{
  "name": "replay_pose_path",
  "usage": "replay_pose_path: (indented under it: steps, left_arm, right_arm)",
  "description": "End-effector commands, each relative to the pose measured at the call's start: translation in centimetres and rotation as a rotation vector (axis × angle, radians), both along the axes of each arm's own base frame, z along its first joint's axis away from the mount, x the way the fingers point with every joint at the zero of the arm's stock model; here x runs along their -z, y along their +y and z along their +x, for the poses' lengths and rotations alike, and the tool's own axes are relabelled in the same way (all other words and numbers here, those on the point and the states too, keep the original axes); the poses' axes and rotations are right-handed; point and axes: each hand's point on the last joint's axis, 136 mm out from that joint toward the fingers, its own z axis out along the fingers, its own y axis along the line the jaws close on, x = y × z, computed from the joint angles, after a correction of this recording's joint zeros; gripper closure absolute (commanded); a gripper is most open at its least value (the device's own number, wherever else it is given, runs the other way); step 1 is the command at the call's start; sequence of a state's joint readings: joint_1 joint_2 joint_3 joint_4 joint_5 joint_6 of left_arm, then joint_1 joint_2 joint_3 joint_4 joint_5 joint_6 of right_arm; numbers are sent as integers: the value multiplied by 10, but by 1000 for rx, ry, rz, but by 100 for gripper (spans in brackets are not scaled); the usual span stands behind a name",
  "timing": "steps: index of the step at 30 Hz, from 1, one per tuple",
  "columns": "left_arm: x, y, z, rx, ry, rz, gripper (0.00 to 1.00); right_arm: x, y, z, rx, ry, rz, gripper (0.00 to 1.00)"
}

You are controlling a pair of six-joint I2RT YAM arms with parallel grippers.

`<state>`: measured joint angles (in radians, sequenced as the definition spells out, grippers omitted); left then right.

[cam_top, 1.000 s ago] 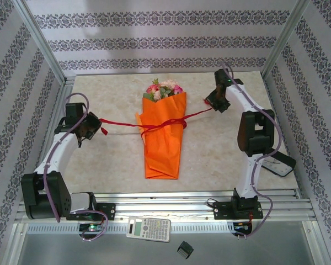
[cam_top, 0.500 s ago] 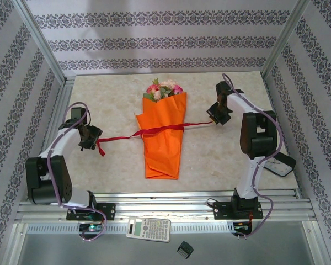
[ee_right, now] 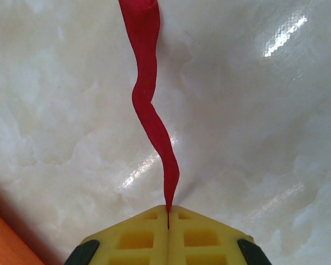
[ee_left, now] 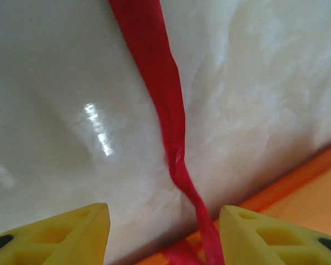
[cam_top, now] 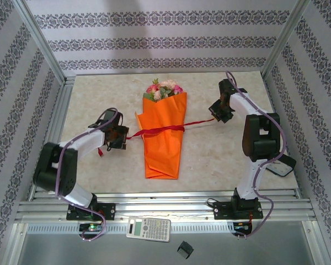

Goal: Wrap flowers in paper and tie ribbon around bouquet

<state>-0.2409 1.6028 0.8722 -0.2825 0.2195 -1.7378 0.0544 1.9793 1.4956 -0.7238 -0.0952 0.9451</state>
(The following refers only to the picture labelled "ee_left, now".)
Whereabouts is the red satin ribbon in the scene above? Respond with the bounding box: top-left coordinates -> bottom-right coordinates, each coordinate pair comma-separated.
107,0 -> 224,265

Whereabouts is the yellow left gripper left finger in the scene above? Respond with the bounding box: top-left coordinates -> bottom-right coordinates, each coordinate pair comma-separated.
0,203 -> 111,265

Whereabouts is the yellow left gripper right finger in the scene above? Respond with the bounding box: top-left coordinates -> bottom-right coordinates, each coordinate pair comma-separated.
219,204 -> 331,265

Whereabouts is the orange wrapping paper sheet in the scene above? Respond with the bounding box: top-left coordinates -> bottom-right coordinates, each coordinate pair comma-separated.
143,140 -> 331,265

